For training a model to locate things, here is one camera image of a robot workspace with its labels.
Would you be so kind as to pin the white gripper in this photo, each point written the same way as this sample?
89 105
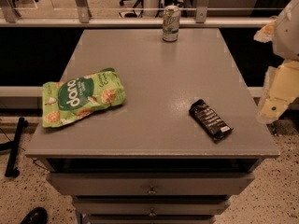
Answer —
288 34

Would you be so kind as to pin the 7up soda can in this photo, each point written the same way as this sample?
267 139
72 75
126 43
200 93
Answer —
171 19

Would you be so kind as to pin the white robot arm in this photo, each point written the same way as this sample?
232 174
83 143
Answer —
285 42

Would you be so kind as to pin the green rice chip bag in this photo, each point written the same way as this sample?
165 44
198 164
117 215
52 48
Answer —
65 102

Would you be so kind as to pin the black snack bar wrapper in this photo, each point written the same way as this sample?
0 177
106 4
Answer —
209 120

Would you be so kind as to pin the grey drawer cabinet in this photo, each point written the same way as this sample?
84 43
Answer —
153 131

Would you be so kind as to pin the drawer with knob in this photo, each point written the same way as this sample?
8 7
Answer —
151 206
137 184

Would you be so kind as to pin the top drawer with knob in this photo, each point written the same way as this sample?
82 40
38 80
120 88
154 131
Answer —
137 184

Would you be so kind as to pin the black stand leg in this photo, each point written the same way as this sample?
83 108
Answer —
13 146

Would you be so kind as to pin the black shoe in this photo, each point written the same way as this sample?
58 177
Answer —
38 215

